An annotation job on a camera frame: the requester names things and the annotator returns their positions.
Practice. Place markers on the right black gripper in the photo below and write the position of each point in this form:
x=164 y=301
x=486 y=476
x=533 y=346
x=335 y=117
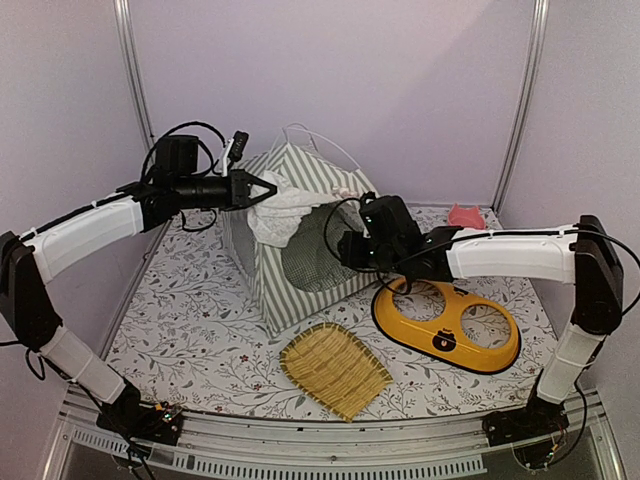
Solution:
x=349 y=250

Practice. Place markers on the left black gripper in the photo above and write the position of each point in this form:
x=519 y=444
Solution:
x=239 y=192

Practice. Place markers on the striped green white pet tent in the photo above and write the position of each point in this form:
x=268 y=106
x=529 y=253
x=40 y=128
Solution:
x=284 y=247

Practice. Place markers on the checkered grey cushion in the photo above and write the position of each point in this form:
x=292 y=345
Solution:
x=309 y=260

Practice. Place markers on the pink cat-ear pet bowl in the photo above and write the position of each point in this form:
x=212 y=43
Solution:
x=466 y=217

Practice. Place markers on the yellow double bowl holder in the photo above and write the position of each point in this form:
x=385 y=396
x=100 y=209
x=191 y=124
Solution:
x=443 y=338

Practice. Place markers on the woven bamboo tray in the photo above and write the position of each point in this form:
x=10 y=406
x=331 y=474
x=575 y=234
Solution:
x=337 y=370

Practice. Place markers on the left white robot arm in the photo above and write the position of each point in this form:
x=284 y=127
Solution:
x=31 y=260

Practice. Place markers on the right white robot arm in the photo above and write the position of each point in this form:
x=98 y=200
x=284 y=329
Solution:
x=580 y=254

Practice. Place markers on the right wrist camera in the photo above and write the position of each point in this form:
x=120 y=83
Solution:
x=364 y=201

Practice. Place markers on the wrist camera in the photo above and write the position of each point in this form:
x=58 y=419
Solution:
x=364 y=201
x=233 y=152

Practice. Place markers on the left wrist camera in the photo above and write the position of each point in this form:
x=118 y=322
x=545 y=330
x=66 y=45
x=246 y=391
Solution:
x=233 y=152

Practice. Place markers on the left aluminium frame post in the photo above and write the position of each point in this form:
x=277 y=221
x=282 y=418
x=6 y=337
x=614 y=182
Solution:
x=133 y=72

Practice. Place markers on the aluminium frame post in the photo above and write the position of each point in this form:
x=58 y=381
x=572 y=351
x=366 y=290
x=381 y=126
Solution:
x=133 y=72
x=531 y=70

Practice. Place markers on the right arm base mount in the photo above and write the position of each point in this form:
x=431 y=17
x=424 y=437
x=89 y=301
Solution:
x=540 y=425

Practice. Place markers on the right aluminium frame post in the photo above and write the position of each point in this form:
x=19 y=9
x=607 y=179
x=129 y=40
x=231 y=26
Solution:
x=531 y=70

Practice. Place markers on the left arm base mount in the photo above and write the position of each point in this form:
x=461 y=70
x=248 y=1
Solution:
x=132 y=418

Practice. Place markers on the front aluminium rail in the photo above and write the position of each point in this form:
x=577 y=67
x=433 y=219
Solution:
x=227 y=447

